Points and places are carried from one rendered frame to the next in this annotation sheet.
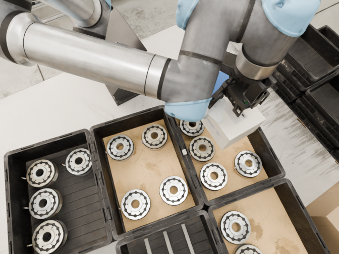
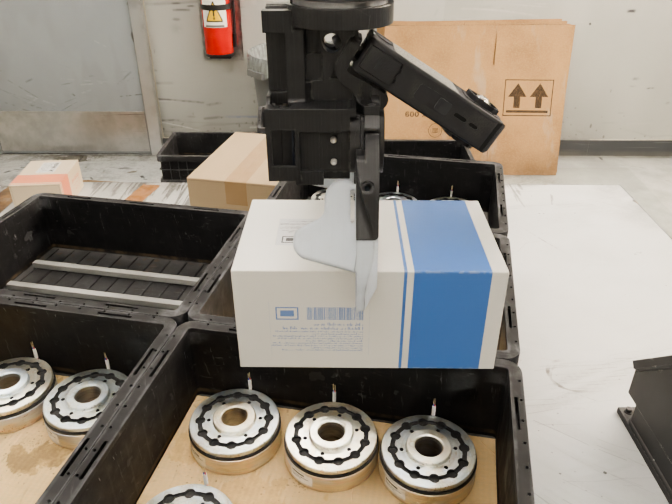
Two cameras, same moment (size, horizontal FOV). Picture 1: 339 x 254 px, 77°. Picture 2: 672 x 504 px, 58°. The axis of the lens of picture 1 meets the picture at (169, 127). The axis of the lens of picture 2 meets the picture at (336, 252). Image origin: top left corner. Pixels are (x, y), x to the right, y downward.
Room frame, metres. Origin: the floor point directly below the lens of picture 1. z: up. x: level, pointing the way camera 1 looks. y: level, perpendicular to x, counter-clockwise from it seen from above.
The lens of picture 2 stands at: (0.49, -0.54, 1.37)
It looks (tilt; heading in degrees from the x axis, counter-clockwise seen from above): 30 degrees down; 121
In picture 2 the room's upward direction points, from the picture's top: straight up
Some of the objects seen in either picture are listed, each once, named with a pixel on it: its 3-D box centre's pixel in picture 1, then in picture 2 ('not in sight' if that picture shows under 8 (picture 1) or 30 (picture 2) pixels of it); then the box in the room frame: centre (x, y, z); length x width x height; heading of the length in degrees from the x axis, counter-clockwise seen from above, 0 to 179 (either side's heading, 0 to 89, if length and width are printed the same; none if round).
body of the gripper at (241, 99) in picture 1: (245, 85); (329, 92); (0.27, -0.17, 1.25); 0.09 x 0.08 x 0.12; 30
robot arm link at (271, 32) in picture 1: (275, 23); not in sight; (0.28, -0.16, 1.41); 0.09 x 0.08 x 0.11; 72
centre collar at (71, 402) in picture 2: (235, 227); (88, 395); (-0.03, -0.23, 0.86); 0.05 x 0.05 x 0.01
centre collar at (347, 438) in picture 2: (202, 147); (331, 432); (0.24, -0.13, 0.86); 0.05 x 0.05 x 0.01
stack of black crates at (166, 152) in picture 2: not in sight; (216, 180); (-1.20, 1.29, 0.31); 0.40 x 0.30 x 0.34; 30
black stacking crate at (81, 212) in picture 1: (62, 196); (388, 216); (0.06, 0.37, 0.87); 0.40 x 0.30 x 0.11; 20
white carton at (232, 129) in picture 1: (222, 108); (365, 279); (0.29, -0.16, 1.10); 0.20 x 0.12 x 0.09; 30
